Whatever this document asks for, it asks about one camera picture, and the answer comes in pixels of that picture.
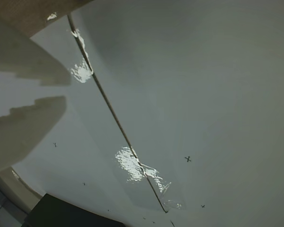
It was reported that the dark-walled brown box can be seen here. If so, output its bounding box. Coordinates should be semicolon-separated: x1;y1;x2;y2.
23;193;127;227

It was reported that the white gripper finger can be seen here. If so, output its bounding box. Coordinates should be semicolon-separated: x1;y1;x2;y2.
0;14;72;87
0;96;67;177

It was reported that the white paper sheet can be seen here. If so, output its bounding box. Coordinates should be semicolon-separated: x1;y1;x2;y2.
68;0;284;227
11;9;168;213

